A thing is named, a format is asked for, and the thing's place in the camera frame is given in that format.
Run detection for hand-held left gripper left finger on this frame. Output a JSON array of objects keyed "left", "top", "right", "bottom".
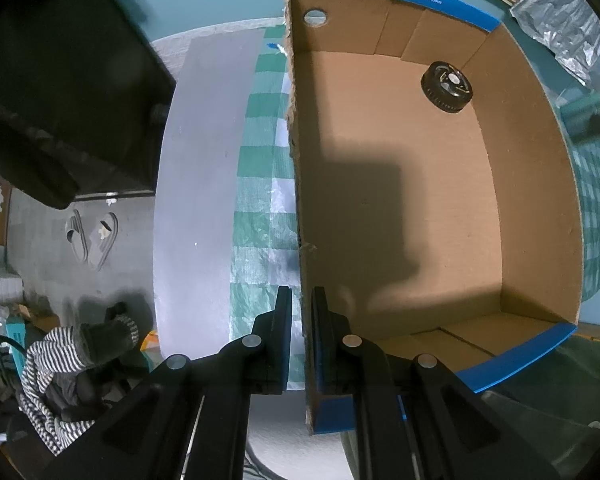
[{"left": 35, "top": 286, "right": 294, "bottom": 480}]

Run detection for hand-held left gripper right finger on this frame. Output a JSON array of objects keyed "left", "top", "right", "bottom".
[{"left": 311, "top": 286, "right": 561, "bottom": 480}]

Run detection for teal metal cylinder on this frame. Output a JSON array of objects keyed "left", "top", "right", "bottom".
[{"left": 562, "top": 91, "right": 600, "bottom": 143}]

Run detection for cardboard box blue edges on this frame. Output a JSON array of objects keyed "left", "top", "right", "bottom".
[{"left": 282, "top": 0, "right": 580, "bottom": 435}]

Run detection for silver foil bag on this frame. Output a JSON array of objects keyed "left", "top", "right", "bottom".
[{"left": 510, "top": 0, "right": 600, "bottom": 97}]

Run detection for orange teal carton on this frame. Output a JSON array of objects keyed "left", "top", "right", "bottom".
[{"left": 140, "top": 330, "right": 159, "bottom": 372}]

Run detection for green white checked tablecloth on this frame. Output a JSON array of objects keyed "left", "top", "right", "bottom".
[{"left": 228, "top": 25, "right": 600, "bottom": 391}]

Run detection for black round jar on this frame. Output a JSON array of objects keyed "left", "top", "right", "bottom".
[{"left": 420, "top": 61, "right": 473, "bottom": 114}]

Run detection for grey slipper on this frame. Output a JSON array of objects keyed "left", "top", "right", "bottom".
[
  {"left": 86, "top": 212, "right": 119, "bottom": 272},
  {"left": 64, "top": 210, "right": 89, "bottom": 262}
]

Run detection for striped cloth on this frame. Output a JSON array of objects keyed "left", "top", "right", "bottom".
[{"left": 17, "top": 315, "right": 140, "bottom": 456}]

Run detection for teal small box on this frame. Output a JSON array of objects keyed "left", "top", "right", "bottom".
[{"left": 2, "top": 317, "right": 29, "bottom": 356}]

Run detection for black cabinet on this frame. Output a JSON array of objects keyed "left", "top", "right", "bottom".
[{"left": 0, "top": 0, "right": 177, "bottom": 211}]

